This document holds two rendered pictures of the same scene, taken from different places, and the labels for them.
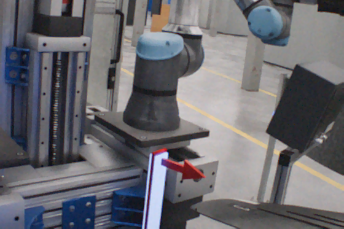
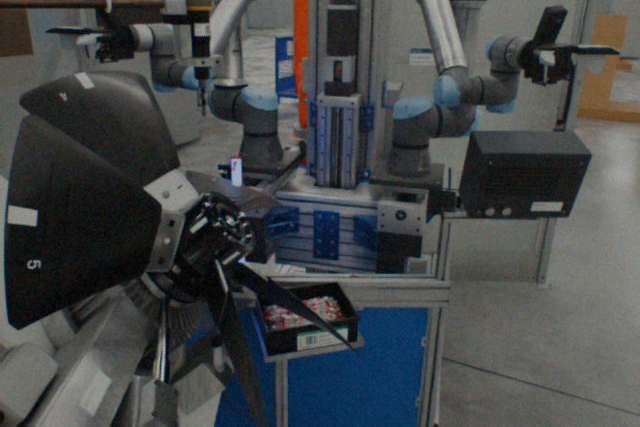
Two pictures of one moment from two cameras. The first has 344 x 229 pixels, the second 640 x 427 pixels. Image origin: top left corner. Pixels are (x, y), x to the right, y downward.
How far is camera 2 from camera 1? 112 cm
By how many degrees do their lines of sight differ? 53
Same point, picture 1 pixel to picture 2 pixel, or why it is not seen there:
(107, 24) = not seen: hidden behind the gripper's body
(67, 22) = (337, 86)
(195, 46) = (455, 110)
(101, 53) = (541, 112)
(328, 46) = not seen: outside the picture
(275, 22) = (442, 91)
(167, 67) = (406, 125)
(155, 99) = (398, 151)
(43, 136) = (322, 165)
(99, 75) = not seen: hidden behind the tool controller
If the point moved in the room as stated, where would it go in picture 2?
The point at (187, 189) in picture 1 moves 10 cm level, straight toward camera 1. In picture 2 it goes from (390, 223) to (362, 230)
